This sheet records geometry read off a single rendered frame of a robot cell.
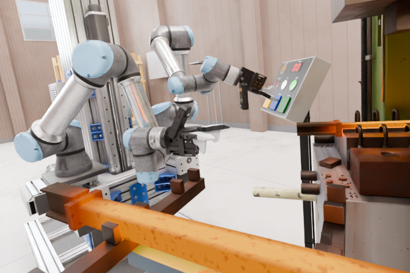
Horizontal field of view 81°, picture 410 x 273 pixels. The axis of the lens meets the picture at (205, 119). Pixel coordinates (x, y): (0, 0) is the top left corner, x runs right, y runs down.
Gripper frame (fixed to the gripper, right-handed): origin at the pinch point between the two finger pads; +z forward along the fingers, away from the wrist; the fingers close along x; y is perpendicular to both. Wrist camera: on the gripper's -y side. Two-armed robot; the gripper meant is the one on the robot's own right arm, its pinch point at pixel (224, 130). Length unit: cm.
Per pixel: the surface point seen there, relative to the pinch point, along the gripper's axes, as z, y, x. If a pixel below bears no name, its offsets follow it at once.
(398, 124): 42.0, -0.6, 1.5
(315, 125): 24.7, -1.0, 1.5
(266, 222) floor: -7, 100, -109
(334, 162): 28.4, 7.3, 5.8
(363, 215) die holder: 30.7, 11.0, 22.1
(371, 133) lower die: 36.2, 0.8, 4.0
